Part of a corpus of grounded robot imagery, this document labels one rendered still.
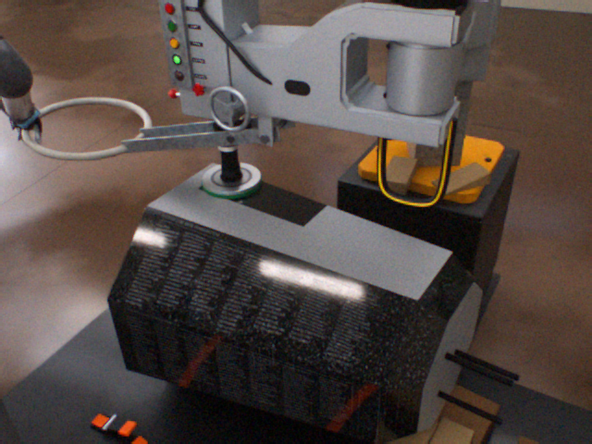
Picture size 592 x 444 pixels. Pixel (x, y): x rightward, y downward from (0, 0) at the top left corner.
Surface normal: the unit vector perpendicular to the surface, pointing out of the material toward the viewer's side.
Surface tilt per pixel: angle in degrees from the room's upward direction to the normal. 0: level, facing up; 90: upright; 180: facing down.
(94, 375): 0
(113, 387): 0
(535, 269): 0
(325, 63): 90
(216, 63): 90
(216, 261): 45
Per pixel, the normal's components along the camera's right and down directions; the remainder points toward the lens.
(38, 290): -0.03, -0.82
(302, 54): -0.44, 0.52
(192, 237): -0.38, -0.23
